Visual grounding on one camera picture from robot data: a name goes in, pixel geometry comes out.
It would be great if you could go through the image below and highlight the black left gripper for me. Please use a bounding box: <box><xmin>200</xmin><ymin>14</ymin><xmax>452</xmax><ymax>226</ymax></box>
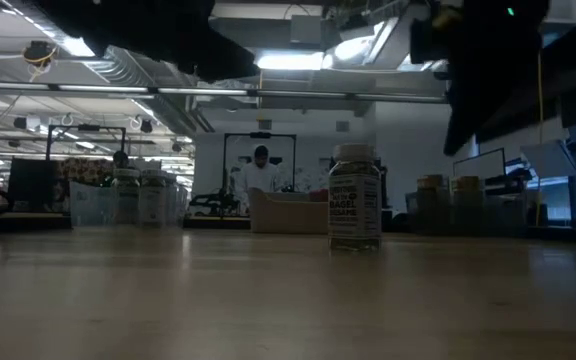
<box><xmin>177</xmin><ymin>14</ymin><xmax>260</xmax><ymax>84</ymax></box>

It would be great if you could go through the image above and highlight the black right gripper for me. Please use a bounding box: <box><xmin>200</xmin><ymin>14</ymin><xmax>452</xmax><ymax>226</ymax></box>
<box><xmin>437</xmin><ymin>0</ymin><xmax>497</xmax><ymax>157</ymax></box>

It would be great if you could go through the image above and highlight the white lid spice jar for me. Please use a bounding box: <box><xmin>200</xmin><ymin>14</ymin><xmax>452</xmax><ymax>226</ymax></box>
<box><xmin>327</xmin><ymin>143</ymin><xmax>383</xmax><ymax>252</ymax></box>
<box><xmin>112</xmin><ymin>168</ymin><xmax>142</xmax><ymax>226</ymax></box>
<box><xmin>140</xmin><ymin>169</ymin><xmax>168</xmax><ymax>226</ymax></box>

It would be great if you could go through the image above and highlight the thin desk monitor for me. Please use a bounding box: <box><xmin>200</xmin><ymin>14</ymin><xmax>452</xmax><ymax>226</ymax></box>
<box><xmin>451</xmin><ymin>147</ymin><xmax>507</xmax><ymax>184</ymax></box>

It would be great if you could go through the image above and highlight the bright ceiling light panel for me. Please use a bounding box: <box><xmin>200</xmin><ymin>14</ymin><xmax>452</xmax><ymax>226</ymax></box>
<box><xmin>256</xmin><ymin>49</ymin><xmax>327</xmax><ymax>71</ymax></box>

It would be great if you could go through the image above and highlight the grey ceiling box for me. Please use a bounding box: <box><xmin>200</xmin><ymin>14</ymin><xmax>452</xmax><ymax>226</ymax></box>
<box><xmin>290</xmin><ymin>14</ymin><xmax>324</xmax><ymax>45</ymax></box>

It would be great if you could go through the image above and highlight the white angled board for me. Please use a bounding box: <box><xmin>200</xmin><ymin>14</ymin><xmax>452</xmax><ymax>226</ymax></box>
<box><xmin>520</xmin><ymin>141</ymin><xmax>576</xmax><ymax>180</ymax></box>

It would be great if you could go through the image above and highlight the smoky transparent plastic bin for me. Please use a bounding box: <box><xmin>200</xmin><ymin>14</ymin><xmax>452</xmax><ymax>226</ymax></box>
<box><xmin>406</xmin><ymin>192</ymin><xmax>529</xmax><ymax>236</ymax></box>

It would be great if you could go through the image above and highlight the person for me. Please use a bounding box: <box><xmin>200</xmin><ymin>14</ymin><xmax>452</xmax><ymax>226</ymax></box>
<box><xmin>111</xmin><ymin>150</ymin><xmax>133</xmax><ymax>171</ymax></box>
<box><xmin>231</xmin><ymin>144</ymin><xmax>283</xmax><ymax>214</ymax></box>

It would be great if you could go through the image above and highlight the light grey plastic bin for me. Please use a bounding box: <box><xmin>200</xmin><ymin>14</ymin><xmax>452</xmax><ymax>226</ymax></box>
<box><xmin>248</xmin><ymin>187</ymin><xmax>330</xmax><ymax>235</ymax></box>

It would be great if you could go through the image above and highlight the patterned board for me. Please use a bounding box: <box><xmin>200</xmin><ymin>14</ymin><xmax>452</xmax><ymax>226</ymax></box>
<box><xmin>56</xmin><ymin>158</ymin><xmax>114</xmax><ymax>187</ymax></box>

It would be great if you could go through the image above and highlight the clear plastic bin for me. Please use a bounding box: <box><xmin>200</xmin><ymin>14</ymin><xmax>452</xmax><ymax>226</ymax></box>
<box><xmin>69</xmin><ymin>180</ymin><xmax>189</xmax><ymax>229</ymax></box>

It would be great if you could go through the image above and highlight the black monitor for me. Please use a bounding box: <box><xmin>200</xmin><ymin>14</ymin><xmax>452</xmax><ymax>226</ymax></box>
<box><xmin>7</xmin><ymin>158</ymin><xmax>54</xmax><ymax>211</ymax></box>

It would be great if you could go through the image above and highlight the yellow hanging cable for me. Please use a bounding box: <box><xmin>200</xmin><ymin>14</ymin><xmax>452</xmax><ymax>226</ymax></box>
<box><xmin>536</xmin><ymin>49</ymin><xmax>545</xmax><ymax>226</ymax></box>

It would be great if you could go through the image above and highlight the black workstation frame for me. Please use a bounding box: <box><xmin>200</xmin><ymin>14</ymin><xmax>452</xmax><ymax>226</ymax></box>
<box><xmin>222</xmin><ymin>132</ymin><xmax>298</xmax><ymax>219</ymax></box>

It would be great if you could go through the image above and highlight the silver ventilation duct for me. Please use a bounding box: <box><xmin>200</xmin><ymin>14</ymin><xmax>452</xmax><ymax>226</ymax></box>
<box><xmin>82</xmin><ymin>44</ymin><xmax>204</xmax><ymax>134</ymax></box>

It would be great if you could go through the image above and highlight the black gantry frame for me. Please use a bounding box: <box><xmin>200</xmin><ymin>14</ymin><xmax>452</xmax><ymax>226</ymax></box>
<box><xmin>45</xmin><ymin>124</ymin><xmax>128</xmax><ymax>165</ymax></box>

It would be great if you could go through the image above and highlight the black ceiling device yellow cable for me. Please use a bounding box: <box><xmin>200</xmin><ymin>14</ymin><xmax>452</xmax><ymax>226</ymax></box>
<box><xmin>21</xmin><ymin>39</ymin><xmax>58</xmax><ymax>81</ymax></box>

